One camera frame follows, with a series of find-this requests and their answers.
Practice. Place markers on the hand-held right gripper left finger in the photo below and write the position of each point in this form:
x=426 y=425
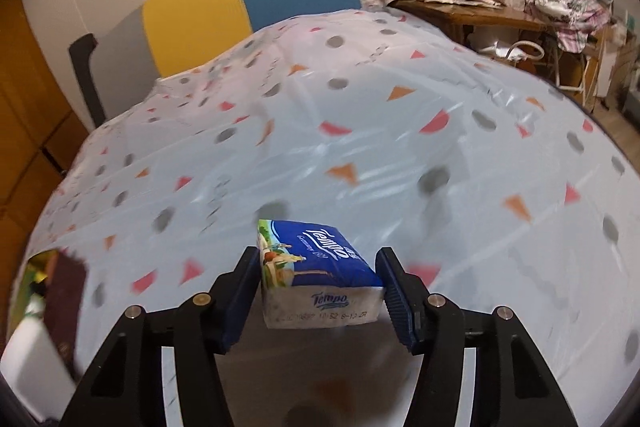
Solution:
x=242 y=299

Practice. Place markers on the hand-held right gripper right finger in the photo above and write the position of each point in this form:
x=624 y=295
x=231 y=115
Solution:
x=397 y=302

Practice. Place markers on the blue tissue pack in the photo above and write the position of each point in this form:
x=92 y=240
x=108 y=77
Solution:
x=310 y=277

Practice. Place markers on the patterned tablecloth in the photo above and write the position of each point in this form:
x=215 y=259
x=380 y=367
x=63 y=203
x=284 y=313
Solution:
x=400 y=167

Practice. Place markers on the brown box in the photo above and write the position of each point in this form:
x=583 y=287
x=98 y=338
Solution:
x=65 y=307

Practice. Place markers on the white container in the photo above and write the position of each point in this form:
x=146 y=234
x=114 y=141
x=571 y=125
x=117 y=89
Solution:
x=35 y=367

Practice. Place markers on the grey yellow blue chair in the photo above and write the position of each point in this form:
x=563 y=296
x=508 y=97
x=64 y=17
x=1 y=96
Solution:
x=190 y=22

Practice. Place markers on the wooden cabinet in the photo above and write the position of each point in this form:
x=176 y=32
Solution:
x=30 y=107

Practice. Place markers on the wooden side table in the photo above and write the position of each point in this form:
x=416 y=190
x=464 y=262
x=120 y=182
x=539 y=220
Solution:
x=475 y=14

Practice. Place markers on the pile of clothes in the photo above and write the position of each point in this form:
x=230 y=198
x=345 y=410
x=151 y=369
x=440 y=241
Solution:
x=565 y=12

